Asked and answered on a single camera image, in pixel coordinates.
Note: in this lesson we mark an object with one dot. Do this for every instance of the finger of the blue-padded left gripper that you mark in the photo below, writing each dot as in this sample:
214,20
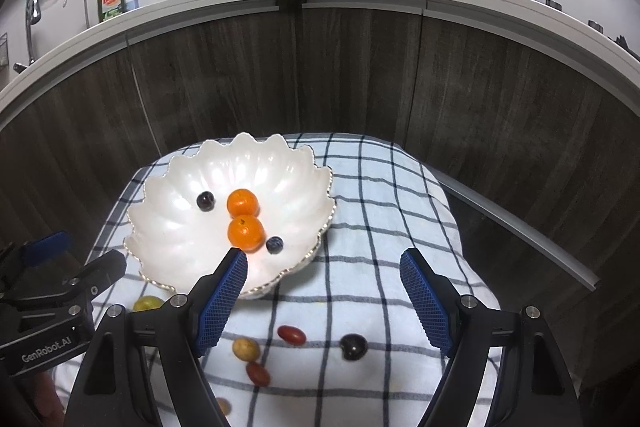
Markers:
36,252

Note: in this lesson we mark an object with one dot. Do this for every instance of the yellow cherry tomato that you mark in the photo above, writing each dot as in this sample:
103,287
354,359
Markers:
246,349

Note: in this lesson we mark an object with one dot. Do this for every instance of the grey metal strip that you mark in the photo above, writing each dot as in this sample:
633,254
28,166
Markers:
519,228

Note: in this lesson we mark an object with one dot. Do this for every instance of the dark grape in bowl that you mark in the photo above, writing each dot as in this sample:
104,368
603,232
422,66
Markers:
206,201

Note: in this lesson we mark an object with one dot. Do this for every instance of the dark purple grape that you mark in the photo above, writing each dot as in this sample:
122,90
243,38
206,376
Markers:
353,346

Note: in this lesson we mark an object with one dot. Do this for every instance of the red cherry tomato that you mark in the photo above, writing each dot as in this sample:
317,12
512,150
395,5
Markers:
258,375
292,335

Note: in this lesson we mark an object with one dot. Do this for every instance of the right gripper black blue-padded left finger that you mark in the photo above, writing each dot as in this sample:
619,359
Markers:
113,386

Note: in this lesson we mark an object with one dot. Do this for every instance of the small white pump bottle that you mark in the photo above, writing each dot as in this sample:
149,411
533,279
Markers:
131,5

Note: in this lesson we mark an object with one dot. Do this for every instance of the orange mandarin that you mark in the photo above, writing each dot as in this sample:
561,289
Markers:
242,202
246,233

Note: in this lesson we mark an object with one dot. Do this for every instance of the blueberry in bowl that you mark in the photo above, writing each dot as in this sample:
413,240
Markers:
274,245

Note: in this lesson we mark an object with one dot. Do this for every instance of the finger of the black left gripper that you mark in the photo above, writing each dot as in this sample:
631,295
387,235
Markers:
99,275

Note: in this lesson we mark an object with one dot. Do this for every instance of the lower orange mandarin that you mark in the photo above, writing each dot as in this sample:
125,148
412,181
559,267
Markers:
246,233

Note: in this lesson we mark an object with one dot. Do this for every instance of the white scalloped bowl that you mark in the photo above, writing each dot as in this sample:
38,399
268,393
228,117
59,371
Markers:
176,243

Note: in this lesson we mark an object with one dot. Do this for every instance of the yellow green apple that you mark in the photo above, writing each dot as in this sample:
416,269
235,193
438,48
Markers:
147,303

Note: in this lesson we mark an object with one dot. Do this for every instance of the blue checked white cloth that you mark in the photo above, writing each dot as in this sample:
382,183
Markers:
386,202

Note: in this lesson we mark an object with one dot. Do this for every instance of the upper orange mandarin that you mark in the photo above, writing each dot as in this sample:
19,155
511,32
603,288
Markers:
242,202

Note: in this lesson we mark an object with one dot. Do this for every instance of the small yellow tomato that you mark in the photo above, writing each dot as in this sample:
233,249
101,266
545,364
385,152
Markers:
224,406

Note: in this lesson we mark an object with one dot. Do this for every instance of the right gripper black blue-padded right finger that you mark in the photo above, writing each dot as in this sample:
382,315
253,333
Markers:
533,385

